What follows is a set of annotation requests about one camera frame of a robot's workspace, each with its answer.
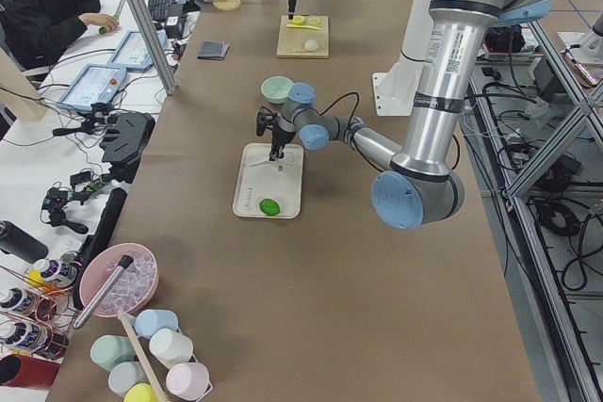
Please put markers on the person in black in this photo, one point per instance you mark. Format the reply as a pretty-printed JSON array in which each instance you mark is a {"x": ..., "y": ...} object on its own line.
[{"x": 38, "y": 32}]

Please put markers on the white cup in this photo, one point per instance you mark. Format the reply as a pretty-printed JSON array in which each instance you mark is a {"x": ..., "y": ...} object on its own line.
[{"x": 171, "y": 347}]

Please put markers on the grey folded cloth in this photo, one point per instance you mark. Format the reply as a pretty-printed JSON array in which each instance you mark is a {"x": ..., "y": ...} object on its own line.
[{"x": 213, "y": 50}]

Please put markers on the pale grey cup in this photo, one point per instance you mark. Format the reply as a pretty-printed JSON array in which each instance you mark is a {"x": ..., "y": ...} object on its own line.
[{"x": 124, "y": 376}]

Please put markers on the lemon half near handle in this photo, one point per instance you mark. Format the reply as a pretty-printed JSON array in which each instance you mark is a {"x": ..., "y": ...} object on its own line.
[{"x": 298, "y": 20}]

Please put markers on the black bottle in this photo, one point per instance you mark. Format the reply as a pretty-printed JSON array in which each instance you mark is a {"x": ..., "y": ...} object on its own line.
[{"x": 21, "y": 244}]

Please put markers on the yellow cup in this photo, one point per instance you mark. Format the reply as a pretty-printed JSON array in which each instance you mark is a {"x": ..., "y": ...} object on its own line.
[{"x": 141, "y": 392}]

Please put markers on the pink cup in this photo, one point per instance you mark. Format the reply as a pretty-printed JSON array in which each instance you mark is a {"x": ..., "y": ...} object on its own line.
[{"x": 189, "y": 380}]

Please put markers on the pink bowl with ice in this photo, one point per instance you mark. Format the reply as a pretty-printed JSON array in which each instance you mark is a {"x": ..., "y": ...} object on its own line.
[{"x": 133, "y": 289}]

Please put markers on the green lime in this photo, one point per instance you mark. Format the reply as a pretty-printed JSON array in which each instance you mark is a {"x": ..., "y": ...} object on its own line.
[{"x": 269, "y": 207}]

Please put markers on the beige rabbit tray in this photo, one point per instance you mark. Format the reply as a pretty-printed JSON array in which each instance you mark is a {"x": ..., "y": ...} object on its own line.
[{"x": 280, "y": 181}]

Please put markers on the teach pendant near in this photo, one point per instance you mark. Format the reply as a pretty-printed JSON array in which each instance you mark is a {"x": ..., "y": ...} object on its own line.
[{"x": 95, "y": 84}]

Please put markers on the aluminium frame post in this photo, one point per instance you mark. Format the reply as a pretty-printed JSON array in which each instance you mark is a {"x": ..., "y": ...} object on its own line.
[{"x": 147, "y": 30}]

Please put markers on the wooden cutting board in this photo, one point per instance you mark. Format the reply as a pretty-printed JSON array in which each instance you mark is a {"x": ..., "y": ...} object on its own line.
[{"x": 290, "y": 41}]

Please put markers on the yellow plastic knife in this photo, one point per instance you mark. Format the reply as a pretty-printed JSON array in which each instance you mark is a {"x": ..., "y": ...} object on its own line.
[{"x": 303, "y": 26}]

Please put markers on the red can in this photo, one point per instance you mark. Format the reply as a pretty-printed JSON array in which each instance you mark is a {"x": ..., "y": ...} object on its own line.
[{"x": 22, "y": 371}]

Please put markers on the metal muddler stick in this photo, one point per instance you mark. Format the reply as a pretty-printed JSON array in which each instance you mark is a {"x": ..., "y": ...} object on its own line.
[{"x": 124, "y": 262}]

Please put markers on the teach pendant far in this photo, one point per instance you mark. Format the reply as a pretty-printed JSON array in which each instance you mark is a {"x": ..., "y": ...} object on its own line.
[{"x": 132, "y": 53}]

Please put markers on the light green bowl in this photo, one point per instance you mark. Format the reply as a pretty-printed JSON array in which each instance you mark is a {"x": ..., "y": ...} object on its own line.
[{"x": 275, "y": 89}]

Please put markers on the teach pendant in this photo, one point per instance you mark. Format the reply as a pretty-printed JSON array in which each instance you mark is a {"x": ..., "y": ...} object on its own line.
[
  {"x": 95, "y": 84},
  {"x": 132, "y": 53}
]

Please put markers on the mint green cup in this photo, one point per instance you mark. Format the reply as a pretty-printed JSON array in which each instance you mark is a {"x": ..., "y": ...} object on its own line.
[{"x": 110, "y": 350}]

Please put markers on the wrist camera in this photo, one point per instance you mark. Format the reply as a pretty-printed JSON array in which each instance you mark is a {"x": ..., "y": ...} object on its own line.
[{"x": 265, "y": 120}]

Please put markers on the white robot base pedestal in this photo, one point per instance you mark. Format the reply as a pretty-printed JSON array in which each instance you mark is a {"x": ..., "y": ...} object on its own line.
[{"x": 394, "y": 91}]

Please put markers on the light blue cup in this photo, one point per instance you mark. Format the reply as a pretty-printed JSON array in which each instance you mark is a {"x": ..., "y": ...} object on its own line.
[{"x": 150, "y": 321}]

